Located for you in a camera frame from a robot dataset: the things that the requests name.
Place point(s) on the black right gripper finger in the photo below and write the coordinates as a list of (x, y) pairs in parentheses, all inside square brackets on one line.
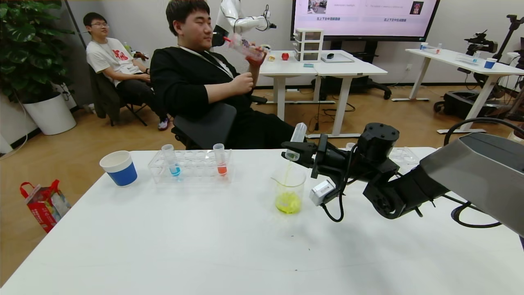
[(307, 161), (310, 148)]

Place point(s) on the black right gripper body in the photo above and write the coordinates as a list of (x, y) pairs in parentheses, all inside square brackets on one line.
[(321, 156)]

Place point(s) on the yellow pigment test tube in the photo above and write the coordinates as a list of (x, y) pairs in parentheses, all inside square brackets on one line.
[(299, 133)]

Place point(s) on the plastic bubble tea cup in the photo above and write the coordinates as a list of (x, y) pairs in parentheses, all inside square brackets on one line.
[(247, 49)]

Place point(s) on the blue pigment test tube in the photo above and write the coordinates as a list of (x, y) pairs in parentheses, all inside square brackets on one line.
[(174, 168)]

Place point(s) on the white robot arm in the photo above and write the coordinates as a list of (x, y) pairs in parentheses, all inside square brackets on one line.
[(245, 22)]

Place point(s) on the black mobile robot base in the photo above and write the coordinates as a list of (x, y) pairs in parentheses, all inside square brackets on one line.
[(462, 104)]

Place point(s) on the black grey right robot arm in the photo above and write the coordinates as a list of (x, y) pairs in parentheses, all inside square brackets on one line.
[(470, 172)]

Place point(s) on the clear glass beaker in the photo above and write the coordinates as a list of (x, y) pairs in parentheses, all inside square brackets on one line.
[(288, 200)]

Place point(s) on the clear acrylic test tube rack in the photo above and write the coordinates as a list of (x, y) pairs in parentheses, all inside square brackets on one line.
[(405, 155), (196, 168)]

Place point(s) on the small clear tube rack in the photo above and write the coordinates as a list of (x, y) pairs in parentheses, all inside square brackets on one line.
[(466, 60)]

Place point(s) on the white double desk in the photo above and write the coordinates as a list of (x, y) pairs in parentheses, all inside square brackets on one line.
[(348, 69)]

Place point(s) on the grey tablet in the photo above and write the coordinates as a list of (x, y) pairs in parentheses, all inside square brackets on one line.
[(342, 59)]

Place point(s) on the red apple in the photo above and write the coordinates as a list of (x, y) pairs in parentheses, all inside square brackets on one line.
[(285, 56)]

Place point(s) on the clear drawer organiser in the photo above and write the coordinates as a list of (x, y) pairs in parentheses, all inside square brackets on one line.
[(309, 45)]

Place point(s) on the large display screen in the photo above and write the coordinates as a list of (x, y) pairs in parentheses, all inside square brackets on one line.
[(364, 24)]

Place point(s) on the man in black clothes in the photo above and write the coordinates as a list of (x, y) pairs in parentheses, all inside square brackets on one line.
[(184, 78)]

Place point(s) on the blue white paper cup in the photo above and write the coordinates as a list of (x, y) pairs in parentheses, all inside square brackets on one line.
[(122, 174)]

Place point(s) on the white single desk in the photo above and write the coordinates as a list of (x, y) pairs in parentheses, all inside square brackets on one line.
[(491, 69)]

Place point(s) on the black device on desk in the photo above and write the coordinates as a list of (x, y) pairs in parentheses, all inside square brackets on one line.
[(481, 41)]

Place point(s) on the beige plastic stool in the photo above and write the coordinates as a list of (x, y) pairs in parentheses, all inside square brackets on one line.
[(518, 133)]

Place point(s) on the folding chair with dark jacket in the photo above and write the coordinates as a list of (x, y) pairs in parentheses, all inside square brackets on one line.
[(104, 96)]

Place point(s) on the man in white t-shirt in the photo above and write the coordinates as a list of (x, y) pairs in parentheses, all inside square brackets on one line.
[(108, 57)]

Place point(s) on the black tripod stand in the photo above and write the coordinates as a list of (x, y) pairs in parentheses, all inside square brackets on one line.
[(513, 18)]

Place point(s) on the white plant pot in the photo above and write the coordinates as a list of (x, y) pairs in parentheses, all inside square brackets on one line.
[(51, 116)]

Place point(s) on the red shopping bag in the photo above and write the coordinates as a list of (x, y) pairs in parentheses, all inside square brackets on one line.
[(43, 209)]

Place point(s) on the green potted plant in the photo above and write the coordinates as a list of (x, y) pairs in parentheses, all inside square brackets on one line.
[(28, 49)]

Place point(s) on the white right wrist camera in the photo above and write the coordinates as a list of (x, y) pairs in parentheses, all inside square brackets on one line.
[(322, 192)]

